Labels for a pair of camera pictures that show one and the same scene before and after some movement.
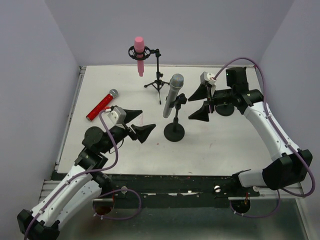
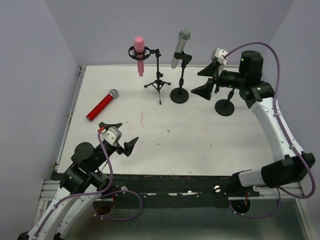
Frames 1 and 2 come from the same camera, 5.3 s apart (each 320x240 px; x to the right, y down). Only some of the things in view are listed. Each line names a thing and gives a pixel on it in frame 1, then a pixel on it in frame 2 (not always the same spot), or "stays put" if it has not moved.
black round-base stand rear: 225,109 stays put
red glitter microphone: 113,93 stays put
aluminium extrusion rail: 48,186 stays put
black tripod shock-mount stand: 146,53 stays put
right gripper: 210,100 -> 215,81
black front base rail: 201,186 stays put
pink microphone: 139,47 stays put
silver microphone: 177,82 -> 184,34
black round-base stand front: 175,131 -> 180,95
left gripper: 131,130 -> 119,146
